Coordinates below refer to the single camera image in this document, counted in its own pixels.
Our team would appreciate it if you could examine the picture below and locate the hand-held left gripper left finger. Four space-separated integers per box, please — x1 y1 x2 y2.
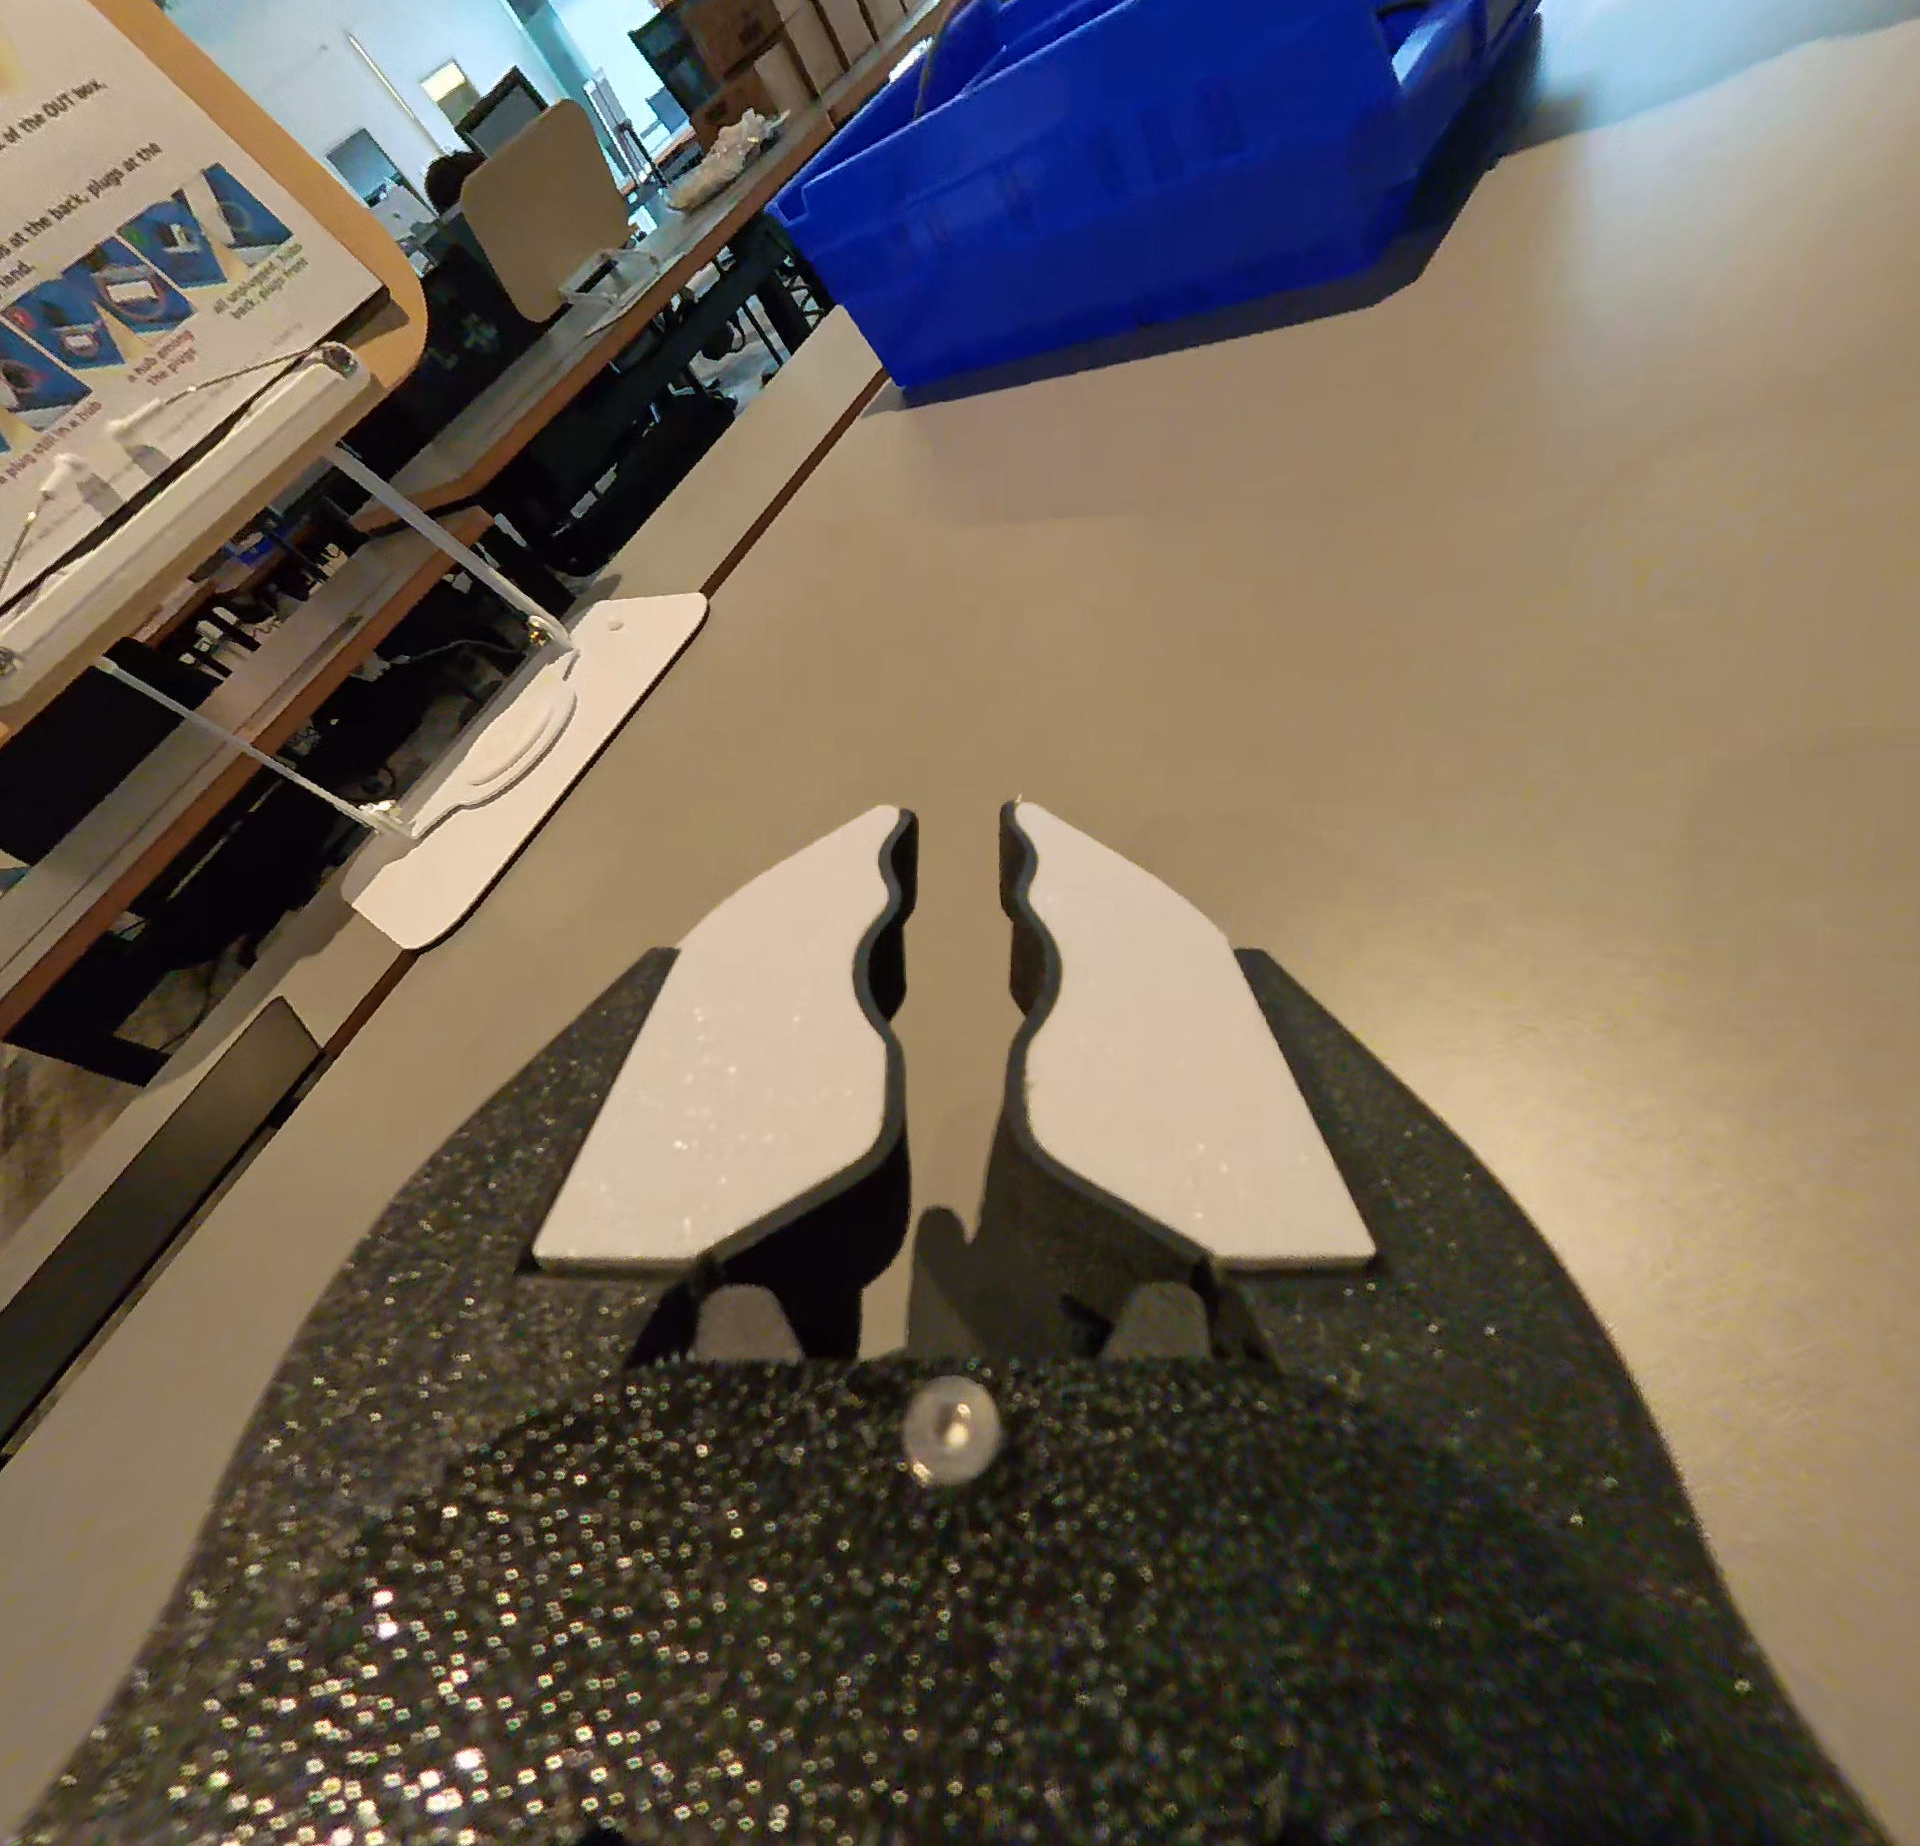
532 805 919 1359

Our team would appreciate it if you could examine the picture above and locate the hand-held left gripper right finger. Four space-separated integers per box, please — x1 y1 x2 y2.
996 801 1381 1366

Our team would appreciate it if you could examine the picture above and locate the tan board document stand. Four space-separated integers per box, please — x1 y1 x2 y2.
456 98 665 330
0 0 710 954

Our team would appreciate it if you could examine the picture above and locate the brown wooden desk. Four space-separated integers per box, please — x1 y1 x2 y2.
0 504 497 1045

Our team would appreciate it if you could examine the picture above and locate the long wooden desk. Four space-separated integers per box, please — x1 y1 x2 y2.
352 76 849 531

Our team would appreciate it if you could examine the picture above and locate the blue plastic bin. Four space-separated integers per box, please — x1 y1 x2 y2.
765 0 1502 397
1350 0 1580 137

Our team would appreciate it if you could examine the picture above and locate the white plastic bag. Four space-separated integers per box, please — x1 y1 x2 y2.
666 106 789 213

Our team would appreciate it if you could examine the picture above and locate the printed instruction sheet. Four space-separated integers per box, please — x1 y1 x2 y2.
0 0 378 537

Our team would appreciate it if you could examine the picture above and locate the stack of cardboard boxes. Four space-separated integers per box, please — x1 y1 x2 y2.
681 0 935 152

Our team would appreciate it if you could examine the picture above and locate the black cable slot cover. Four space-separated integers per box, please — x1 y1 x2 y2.
0 997 324 1446

